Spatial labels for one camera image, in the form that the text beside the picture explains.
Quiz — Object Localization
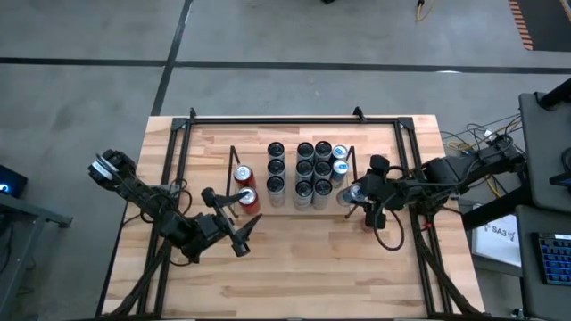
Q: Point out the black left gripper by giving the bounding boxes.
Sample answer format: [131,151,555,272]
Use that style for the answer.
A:
[195,186,264,259]

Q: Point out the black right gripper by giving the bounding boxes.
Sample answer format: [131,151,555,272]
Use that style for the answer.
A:
[345,154,405,229]

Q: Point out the Celsius Tropical Vibe can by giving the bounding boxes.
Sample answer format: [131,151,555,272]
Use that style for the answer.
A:
[311,177,334,210]
[312,159,333,179]

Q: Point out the blue-banded Celsius can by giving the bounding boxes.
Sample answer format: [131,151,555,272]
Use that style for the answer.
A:
[294,159,315,178]

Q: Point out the Celsius Peach Vibe can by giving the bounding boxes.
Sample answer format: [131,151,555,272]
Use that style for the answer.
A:
[296,141,316,161]
[266,158,286,177]

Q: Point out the black desk crossbar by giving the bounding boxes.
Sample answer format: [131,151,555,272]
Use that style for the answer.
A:
[461,185,536,231]

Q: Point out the white paper sign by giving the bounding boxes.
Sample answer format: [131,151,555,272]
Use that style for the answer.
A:
[471,216,523,268]

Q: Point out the grey side desk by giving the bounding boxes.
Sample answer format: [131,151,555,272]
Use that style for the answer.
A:
[518,91,571,213]

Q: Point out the grey keyboard desk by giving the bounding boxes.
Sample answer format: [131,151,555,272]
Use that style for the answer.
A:
[516,204,571,320]

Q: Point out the grey metal stand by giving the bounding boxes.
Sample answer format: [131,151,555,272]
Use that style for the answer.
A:
[0,191,73,320]

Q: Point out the backlit black keyboard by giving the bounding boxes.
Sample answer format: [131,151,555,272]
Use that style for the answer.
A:
[532,231,571,286]

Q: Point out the black vertical pole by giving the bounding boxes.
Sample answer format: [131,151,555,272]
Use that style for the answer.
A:
[536,78,571,111]

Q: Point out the black device with blue light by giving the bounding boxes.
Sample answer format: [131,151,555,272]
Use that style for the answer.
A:
[0,164,29,200]

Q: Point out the black mat with orange stripes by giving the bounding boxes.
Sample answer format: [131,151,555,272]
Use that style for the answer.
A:
[508,0,571,53]

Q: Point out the black left camera cable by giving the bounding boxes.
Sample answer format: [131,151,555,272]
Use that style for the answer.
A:
[168,177,195,268]

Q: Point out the black camera cable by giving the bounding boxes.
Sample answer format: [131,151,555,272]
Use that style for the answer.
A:
[168,177,195,268]
[372,209,406,252]

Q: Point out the wooden shelf with black frame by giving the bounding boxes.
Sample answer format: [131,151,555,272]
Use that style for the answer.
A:
[222,144,360,220]

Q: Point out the black right camera cable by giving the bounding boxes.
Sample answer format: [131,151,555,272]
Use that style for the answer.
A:
[372,209,406,252]

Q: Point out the black metal table frame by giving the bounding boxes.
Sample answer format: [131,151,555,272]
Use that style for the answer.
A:
[95,106,482,320]

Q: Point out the tangled floor cables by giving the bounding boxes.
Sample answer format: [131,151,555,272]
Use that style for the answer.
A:
[440,113,530,202]

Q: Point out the black sleeved cable bundle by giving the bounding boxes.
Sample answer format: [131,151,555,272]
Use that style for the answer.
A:
[103,209,178,318]
[408,213,481,318]

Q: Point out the yellow hanging cable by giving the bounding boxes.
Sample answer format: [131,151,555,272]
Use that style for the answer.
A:
[414,0,436,22]

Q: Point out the black desk mount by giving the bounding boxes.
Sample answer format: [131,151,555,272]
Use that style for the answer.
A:
[549,146,571,187]

